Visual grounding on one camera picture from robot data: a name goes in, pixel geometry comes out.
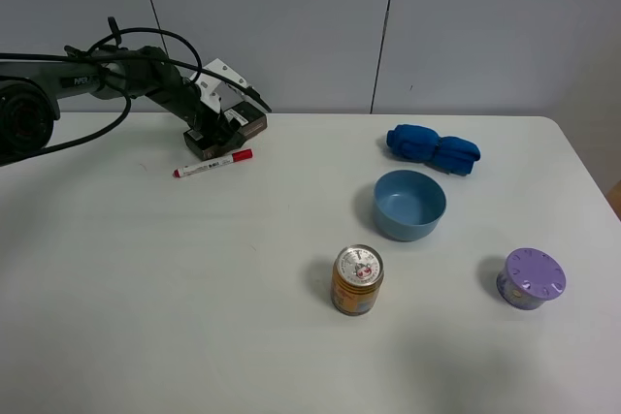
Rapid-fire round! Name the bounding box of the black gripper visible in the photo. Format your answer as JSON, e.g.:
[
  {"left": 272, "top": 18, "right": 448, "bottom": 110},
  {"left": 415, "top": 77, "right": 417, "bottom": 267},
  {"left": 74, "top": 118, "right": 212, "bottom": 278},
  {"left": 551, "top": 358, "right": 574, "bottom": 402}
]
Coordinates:
[{"left": 159, "top": 78, "right": 241, "bottom": 146}]

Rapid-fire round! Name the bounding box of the dark green rectangular box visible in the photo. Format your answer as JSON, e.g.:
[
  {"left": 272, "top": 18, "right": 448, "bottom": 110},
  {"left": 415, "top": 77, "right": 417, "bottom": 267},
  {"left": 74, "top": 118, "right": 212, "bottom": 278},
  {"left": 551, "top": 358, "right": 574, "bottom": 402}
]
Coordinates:
[{"left": 183, "top": 101, "right": 268, "bottom": 161}]

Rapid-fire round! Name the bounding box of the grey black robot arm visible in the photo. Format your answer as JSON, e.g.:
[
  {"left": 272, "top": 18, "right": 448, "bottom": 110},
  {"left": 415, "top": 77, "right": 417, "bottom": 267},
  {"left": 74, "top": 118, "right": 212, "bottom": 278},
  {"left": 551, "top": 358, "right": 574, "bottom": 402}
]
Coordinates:
[{"left": 1, "top": 47, "right": 245, "bottom": 165}]

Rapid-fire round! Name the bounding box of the red whiteboard marker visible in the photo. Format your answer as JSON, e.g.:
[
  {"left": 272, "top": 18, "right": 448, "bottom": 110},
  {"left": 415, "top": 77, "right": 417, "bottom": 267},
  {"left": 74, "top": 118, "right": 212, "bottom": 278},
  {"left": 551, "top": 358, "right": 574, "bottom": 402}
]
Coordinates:
[{"left": 173, "top": 149, "right": 253, "bottom": 178}]

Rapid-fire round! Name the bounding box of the orange drink can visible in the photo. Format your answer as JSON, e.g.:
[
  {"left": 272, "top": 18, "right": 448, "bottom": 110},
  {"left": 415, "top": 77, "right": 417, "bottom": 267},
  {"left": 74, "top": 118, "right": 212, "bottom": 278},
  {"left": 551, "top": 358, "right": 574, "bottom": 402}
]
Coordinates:
[{"left": 330, "top": 244, "right": 384, "bottom": 316}]

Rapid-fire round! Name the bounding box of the light blue bowl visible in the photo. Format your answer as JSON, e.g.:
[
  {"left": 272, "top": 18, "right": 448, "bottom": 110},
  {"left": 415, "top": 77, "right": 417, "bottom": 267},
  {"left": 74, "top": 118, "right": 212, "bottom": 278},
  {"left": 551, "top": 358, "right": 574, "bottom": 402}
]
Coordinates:
[{"left": 373, "top": 170, "right": 447, "bottom": 241}]

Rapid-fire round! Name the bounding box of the blue folded cloth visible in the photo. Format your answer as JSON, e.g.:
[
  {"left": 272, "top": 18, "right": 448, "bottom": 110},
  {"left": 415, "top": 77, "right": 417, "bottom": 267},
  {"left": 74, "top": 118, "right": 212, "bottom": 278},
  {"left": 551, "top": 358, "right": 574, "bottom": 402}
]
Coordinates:
[{"left": 386, "top": 124, "right": 481, "bottom": 176}]

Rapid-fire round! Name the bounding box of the purple lidded jar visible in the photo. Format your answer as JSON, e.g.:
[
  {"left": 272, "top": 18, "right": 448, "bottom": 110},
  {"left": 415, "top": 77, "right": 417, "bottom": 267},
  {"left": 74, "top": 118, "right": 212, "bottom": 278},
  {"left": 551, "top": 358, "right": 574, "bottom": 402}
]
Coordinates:
[{"left": 496, "top": 247, "right": 567, "bottom": 310}]

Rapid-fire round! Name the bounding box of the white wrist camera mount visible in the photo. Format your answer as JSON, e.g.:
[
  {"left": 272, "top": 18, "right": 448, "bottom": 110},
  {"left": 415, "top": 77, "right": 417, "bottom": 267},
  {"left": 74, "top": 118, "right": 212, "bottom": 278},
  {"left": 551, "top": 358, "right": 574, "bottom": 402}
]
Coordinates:
[{"left": 190, "top": 58, "right": 249, "bottom": 113}]

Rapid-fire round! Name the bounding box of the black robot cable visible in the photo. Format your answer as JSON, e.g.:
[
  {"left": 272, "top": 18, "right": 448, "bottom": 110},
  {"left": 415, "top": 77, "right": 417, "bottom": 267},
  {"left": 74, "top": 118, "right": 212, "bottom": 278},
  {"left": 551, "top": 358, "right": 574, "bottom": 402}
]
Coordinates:
[{"left": 0, "top": 16, "right": 273, "bottom": 156}]

